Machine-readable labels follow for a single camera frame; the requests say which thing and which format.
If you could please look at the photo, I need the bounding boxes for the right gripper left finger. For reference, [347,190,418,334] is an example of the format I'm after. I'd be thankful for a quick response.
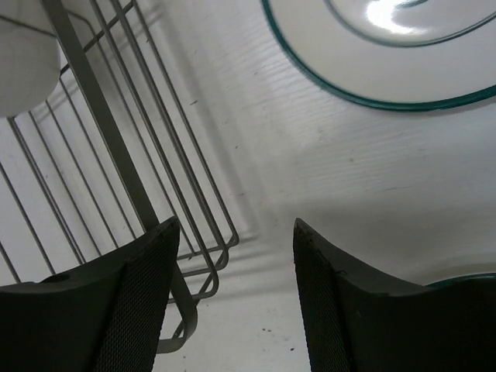
[1,218,179,371]

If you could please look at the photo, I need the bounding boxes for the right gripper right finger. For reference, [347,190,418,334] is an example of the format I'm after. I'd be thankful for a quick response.
[293,219,495,371]

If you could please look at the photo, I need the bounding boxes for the red patterned plate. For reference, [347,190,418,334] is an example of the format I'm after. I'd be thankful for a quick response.
[1,0,60,118]
[428,273,496,288]

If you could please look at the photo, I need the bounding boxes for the black patterned white plate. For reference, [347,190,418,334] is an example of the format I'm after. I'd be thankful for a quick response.
[262,1,495,112]

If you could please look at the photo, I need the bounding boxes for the wire dish rack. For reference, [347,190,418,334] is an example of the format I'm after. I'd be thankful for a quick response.
[1,1,239,353]

